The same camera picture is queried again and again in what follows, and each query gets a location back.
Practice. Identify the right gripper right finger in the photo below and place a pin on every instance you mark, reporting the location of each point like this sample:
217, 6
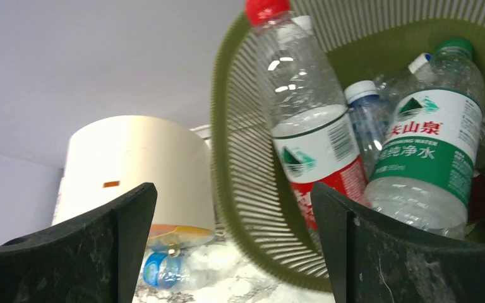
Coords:
371, 257

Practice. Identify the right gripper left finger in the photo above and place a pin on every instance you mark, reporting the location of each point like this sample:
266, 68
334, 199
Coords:
94, 257

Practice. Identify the blue label clear bottle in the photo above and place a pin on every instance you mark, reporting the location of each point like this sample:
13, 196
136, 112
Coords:
177, 273

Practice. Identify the green label Nongfu bottle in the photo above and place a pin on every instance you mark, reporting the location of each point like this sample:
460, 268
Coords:
424, 171

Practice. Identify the red label Nongfu bottle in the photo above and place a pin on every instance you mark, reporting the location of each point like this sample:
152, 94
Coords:
305, 107

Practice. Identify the clear blue tinted bottle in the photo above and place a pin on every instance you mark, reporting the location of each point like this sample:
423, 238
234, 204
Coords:
370, 116

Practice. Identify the white label bottle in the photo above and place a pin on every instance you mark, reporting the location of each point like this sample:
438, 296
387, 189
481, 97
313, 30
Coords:
393, 86

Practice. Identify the red gold label bottle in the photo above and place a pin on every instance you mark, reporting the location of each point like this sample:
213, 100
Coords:
476, 211

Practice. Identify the dark green label bottle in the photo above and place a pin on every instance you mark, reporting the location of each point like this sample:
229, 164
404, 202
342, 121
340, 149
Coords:
305, 22

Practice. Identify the green plastic waste bin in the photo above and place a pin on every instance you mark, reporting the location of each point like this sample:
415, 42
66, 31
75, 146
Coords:
362, 39

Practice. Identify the cream round drawer cabinet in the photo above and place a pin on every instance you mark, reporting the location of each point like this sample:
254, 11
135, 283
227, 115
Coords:
110, 157

